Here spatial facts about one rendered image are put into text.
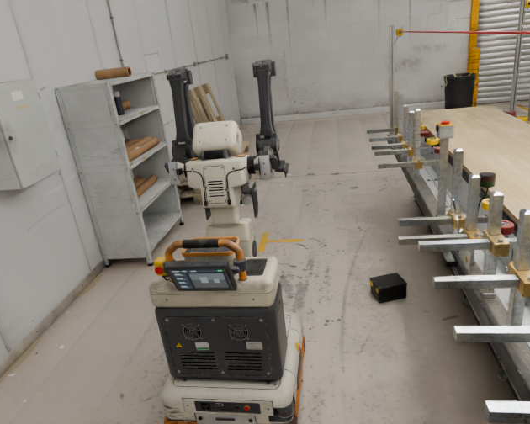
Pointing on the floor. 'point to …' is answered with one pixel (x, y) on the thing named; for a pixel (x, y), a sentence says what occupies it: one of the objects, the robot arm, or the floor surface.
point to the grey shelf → (138, 116)
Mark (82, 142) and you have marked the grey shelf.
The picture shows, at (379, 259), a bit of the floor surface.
